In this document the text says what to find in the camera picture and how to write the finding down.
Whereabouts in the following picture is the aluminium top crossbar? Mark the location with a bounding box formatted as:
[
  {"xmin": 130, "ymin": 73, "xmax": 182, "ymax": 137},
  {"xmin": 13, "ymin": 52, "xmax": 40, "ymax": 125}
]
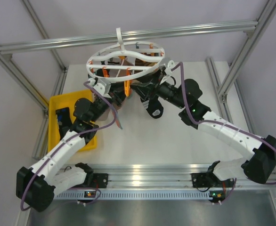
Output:
[{"xmin": 0, "ymin": 20, "xmax": 258, "ymax": 54}]

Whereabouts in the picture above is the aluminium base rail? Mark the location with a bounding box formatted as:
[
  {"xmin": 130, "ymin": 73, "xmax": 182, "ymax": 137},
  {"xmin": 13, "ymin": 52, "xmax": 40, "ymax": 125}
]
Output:
[{"xmin": 24, "ymin": 163, "xmax": 276, "ymax": 190}]

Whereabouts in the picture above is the yellow plastic tray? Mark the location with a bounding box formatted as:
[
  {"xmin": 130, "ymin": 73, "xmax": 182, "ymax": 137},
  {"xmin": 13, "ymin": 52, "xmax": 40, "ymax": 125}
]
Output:
[{"xmin": 48, "ymin": 90, "xmax": 93, "ymax": 152}]

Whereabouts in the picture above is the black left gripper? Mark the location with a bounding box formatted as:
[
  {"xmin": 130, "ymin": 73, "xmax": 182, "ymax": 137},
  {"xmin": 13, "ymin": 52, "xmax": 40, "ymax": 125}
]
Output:
[{"xmin": 89, "ymin": 81, "xmax": 130, "ymax": 122}]

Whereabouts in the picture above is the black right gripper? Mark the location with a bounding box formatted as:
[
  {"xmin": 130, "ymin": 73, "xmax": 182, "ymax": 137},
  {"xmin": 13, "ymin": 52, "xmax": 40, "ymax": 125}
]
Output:
[{"xmin": 130, "ymin": 69, "xmax": 187, "ymax": 110}]

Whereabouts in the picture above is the purple cable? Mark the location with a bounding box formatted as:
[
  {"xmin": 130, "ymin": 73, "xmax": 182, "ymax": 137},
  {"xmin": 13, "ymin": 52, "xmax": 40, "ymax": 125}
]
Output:
[
  {"xmin": 20, "ymin": 81, "xmax": 119, "ymax": 211},
  {"xmin": 170, "ymin": 62, "xmax": 276, "ymax": 186}
]

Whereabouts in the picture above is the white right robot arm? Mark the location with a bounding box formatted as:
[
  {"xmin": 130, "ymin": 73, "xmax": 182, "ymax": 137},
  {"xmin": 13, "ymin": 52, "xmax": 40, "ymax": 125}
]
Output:
[{"xmin": 130, "ymin": 76, "xmax": 276, "ymax": 187}]

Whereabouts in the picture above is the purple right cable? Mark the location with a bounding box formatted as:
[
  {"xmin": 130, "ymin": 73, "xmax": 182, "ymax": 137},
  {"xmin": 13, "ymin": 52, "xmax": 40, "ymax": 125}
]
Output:
[{"xmin": 170, "ymin": 62, "xmax": 276, "ymax": 186}]

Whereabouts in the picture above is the black patterned sock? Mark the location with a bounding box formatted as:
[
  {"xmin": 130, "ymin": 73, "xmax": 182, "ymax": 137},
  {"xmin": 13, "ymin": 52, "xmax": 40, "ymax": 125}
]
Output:
[
  {"xmin": 55, "ymin": 107, "xmax": 73, "ymax": 140},
  {"xmin": 140, "ymin": 97, "xmax": 164, "ymax": 119}
]

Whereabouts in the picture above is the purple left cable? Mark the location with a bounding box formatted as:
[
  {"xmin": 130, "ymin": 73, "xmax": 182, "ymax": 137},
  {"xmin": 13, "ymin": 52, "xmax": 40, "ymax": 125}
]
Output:
[{"xmin": 20, "ymin": 81, "xmax": 119, "ymax": 211}]

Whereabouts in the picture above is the white slotted cable duct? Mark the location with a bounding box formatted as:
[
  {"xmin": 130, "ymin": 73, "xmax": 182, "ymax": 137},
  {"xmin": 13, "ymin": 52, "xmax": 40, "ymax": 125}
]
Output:
[{"xmin": 55, "ymin": 189, "xmax": 212, "ymax": 201}]

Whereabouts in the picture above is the white round clip hanger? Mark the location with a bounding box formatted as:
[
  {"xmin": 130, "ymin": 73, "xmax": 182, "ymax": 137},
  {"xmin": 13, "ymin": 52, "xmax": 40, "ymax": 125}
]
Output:
[{"xmin": 86, "ymin": 28, "xmax": 165, "ymax": 83}]

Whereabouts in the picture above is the yellow-orange clothes peg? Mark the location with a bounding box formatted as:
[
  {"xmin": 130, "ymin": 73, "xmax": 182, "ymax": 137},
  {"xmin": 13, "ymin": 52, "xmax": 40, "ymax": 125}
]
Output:
[{"xmin": 124, "ymin": 80, "xmax": 131, "ymax": 97}]

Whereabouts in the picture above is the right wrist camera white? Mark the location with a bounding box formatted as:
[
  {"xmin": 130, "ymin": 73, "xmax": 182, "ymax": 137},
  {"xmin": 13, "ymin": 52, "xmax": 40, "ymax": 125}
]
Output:
[{"xmin": 159, "ymin": 58, "xmax": 175, "ymax": 77}]

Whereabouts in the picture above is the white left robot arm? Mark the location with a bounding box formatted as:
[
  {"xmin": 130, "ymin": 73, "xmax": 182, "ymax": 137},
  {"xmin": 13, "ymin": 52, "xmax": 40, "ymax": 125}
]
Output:
[{"xmin": 16, "ymin": 89, "xmax": 126, "ymax": 212}]

